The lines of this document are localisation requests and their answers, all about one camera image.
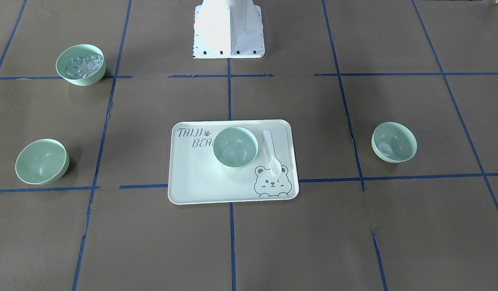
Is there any green bowl on tray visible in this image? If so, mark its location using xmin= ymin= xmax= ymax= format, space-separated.
xmin=213 ymin=127 xmax=259 ymax=168

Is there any white plastic spoon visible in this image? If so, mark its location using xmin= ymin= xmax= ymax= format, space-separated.
xmin=262 ymin=129 xmax=282 ymax=176

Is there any pale green bear tray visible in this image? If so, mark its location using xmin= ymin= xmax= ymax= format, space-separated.
xmin=168 ymin=119 xmax=299 ymax=205

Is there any green bowl with clear pieces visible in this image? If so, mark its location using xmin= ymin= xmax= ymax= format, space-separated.
xmin=56 ymin=44 xmax=106 ymax=86

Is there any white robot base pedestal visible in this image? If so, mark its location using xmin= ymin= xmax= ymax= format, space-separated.
xmin=192 ymin=0 xmax=266 ymax=59

